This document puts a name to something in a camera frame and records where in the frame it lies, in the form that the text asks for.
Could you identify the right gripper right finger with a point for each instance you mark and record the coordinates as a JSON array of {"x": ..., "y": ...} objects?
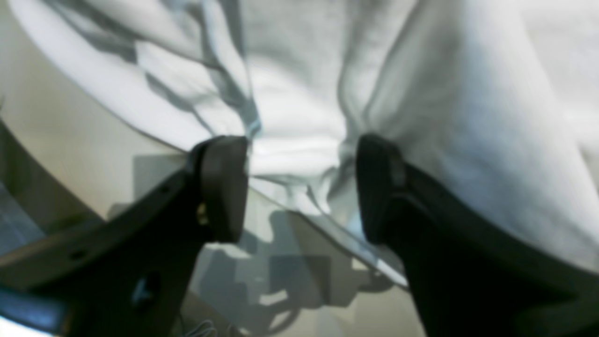
[{"x": 466, "y": 277}]

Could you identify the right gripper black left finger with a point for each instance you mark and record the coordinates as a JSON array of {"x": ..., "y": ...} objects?
[{"x": 128, "y": 277}]

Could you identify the white t-shirt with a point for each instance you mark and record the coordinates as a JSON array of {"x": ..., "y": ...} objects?
[{"x": 495, "y": 99}]

